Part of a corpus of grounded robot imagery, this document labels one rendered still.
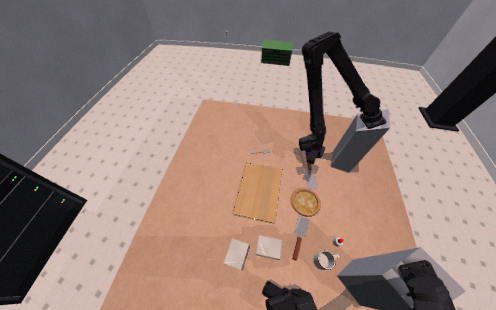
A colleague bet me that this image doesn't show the round cheese pizza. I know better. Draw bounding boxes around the round cheese pizza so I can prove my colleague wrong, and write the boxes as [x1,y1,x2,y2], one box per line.
[291,188,321,217]

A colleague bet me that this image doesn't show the light wooden cutting board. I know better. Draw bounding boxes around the light wooden cutting board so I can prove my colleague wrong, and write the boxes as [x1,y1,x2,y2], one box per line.
[233,163,282,224]

